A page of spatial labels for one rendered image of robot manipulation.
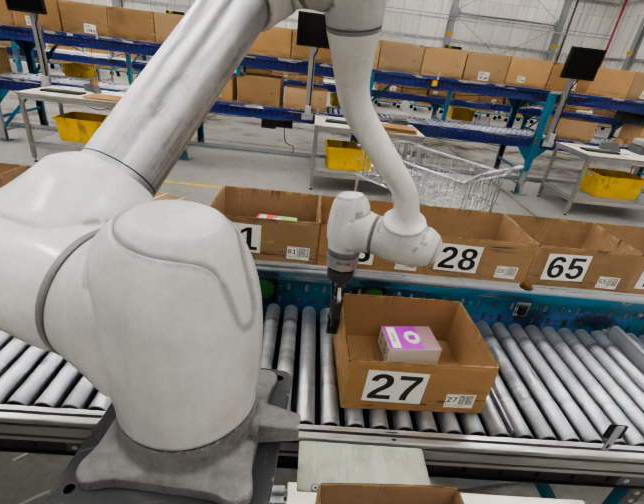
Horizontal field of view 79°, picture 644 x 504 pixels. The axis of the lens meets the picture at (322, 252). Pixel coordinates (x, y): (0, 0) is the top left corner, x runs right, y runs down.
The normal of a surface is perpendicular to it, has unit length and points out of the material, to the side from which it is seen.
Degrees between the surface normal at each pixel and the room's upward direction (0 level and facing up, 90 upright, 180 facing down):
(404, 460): 0
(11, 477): 0
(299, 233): 90
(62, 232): 14
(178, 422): 92
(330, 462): 0
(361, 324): 89
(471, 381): 90
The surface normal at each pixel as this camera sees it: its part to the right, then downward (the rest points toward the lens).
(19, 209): -0.15, -0.49
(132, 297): -0.10, 0.08
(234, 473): 0.29, -0.76
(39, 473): 0.11, -0.88
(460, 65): -0.02, 0.47
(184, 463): 0.18, 0.37
